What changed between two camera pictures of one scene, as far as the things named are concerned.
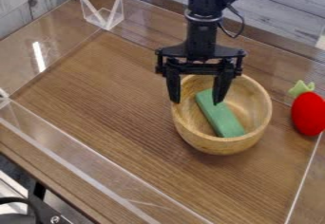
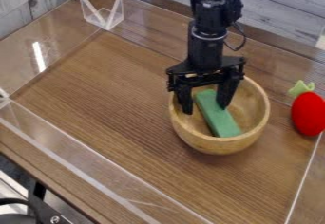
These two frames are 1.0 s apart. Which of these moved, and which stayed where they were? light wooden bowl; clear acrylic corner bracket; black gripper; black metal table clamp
Moved: black gripper
Stayed: clear acrylic corner bracket; light wooden bowl; black metal table clamp
